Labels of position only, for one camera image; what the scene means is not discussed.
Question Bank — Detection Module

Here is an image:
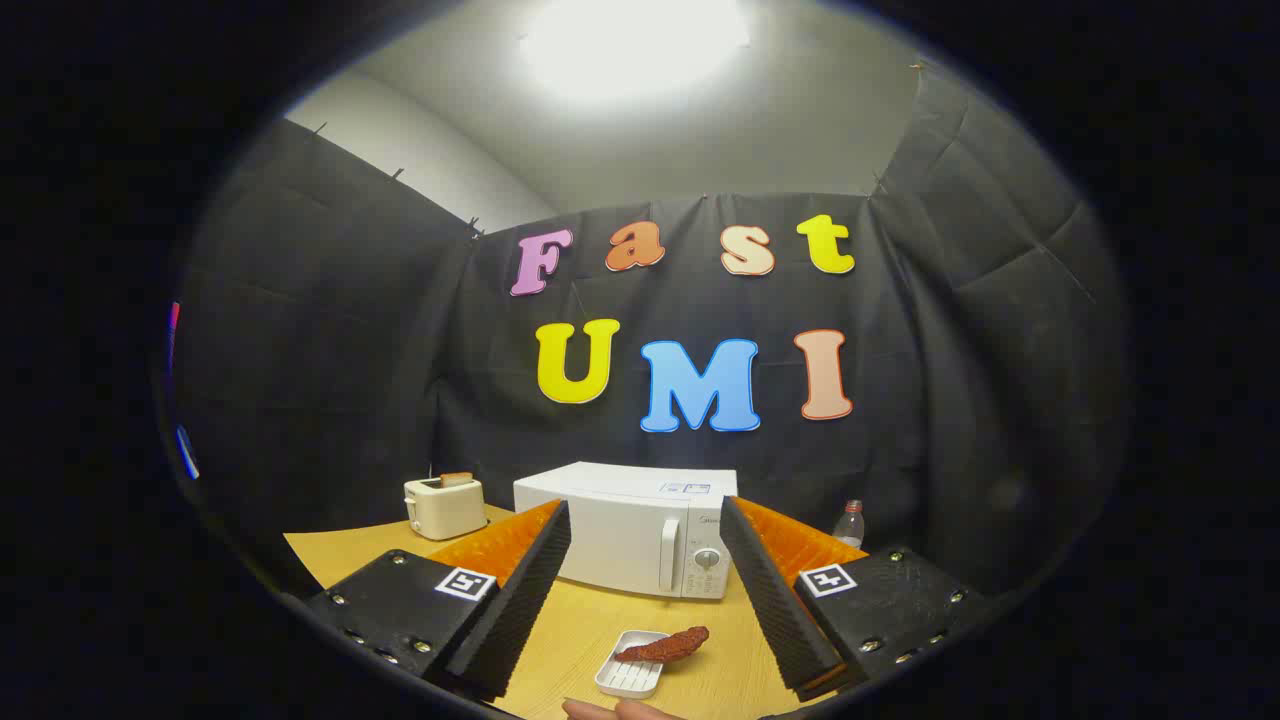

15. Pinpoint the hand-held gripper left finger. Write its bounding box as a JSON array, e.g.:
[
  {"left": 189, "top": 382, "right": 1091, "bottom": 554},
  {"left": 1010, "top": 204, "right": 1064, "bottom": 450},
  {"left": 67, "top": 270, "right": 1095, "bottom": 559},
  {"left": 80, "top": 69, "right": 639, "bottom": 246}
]
[{"left": 305, "top": 500, "right": 573, "bottom": 701}]

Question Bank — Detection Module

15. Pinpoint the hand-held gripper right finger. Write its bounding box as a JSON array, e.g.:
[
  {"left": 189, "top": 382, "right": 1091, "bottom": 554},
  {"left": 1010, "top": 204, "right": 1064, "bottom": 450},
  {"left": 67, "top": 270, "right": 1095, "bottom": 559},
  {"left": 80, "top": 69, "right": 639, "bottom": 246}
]
[{"left": 720, "top": 495, "right": 991, "bottom": 701}]

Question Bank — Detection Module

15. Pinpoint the white toaster oven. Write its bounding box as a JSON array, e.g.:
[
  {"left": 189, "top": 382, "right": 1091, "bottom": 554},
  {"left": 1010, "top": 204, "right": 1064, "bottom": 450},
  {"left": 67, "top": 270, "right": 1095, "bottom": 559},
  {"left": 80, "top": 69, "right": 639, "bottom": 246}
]
[{"left": 513, "top": 461, "right": 739, "bottom": 601}]

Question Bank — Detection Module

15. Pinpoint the brown cooked meat piece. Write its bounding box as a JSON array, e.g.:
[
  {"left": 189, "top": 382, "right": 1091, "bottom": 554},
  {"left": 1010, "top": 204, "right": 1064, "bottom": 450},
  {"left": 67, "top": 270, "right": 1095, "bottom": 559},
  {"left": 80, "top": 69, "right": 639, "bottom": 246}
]
[{"left": 613, "top": 626, "right": 711, "bottom": 663}]

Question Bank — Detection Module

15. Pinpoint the cream slot toaster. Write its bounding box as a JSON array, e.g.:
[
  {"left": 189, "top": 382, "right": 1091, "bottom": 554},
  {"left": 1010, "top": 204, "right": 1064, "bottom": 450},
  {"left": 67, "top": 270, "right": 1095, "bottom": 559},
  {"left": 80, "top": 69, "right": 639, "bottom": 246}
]
[{"left": 404, "top": 476, "right": 489, "bottom": 542}]

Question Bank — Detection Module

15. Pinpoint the white ribbed rectangular dish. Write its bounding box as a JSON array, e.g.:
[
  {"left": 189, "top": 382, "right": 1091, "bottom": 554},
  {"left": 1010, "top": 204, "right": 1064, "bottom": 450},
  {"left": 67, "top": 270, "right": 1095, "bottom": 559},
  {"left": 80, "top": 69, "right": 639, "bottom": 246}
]
[{"left": 594, "top": 630, "right": 671, "bottom": 699}]

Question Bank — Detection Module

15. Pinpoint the ceiling light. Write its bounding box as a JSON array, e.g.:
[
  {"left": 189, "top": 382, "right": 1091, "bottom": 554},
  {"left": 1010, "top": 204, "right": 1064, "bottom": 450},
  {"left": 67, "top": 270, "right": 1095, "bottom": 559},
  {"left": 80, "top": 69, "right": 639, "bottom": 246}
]
[{"left": 520, "top": 0, "right": 751, "bottom": 101}]

